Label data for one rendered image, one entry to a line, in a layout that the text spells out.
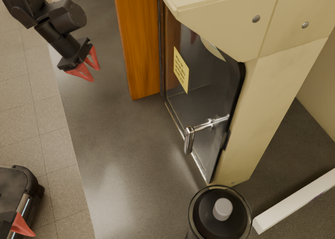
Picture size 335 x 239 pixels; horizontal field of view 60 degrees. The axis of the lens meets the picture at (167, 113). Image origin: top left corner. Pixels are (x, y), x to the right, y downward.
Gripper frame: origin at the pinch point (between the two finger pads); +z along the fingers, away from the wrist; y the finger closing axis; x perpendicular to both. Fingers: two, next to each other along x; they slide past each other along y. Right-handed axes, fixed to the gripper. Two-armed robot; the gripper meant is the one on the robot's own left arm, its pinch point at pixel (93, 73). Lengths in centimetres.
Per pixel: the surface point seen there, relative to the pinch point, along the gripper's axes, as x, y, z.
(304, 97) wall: -50, 17, 41
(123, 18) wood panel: -19.0, 3.0, -11.9
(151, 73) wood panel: -13.1, 5.4, 8.8
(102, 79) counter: 7.5, 6.9, 8.7
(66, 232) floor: 74, -33, 77
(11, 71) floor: 163, 67, 36
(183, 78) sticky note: -32.3, -8.2, -0.6
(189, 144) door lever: -34.9, -21.8, 4.2
